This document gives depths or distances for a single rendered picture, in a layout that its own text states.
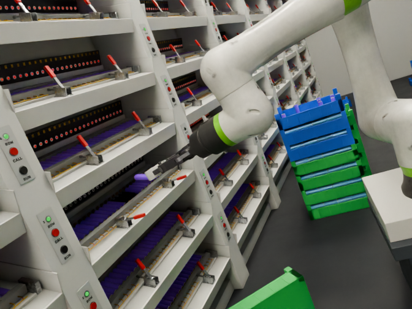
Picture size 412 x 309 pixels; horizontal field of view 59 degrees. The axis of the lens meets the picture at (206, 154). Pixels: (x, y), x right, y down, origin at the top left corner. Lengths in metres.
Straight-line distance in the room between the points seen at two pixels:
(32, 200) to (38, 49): 0.58
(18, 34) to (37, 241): 0.48
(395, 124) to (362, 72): 0.20
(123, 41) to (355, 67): 0.79
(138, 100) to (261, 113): 0.66
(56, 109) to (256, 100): 0.48
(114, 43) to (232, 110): 0.68
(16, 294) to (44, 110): 0.41
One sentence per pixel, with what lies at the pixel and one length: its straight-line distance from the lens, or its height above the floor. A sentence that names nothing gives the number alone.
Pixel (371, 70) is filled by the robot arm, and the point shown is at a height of 0.69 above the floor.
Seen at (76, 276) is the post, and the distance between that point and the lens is 0.91.
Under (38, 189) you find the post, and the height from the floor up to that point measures 0.75.
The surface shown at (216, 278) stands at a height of 0.15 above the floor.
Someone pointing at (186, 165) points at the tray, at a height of 0.56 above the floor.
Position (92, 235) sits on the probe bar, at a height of 0.58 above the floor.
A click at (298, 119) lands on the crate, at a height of 0.50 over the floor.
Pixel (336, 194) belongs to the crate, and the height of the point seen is 0.10.
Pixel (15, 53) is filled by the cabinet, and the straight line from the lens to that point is 1.23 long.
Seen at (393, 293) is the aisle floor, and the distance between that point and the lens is 1.38.
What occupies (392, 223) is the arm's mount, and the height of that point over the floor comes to 0.33.
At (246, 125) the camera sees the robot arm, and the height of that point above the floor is 0.70.
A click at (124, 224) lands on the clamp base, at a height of 0.55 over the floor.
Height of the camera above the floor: 0.85
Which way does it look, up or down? 12 degrees down
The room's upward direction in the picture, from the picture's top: 22 degrees counter-clockwise
